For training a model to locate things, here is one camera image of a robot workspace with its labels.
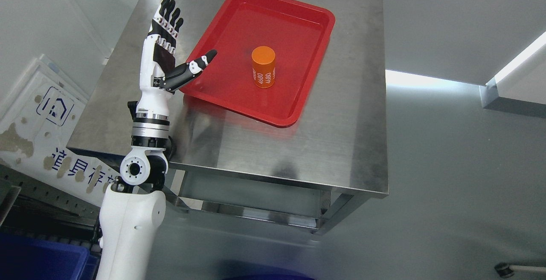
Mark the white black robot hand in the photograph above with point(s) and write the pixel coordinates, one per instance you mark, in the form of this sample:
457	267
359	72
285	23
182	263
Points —
159	76

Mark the orange cylindrical capacitor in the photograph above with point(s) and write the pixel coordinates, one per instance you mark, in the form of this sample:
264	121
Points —
263	66

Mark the red plastic tray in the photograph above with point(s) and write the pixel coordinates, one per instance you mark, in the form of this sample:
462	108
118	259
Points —
299	34

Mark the white sign board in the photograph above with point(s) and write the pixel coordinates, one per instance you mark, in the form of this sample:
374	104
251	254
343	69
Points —
37	121

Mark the stainless steel table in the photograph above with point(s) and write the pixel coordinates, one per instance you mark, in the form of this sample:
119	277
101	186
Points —
311	174

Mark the blue bin far left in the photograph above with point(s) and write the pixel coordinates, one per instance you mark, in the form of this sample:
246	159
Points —
23	258

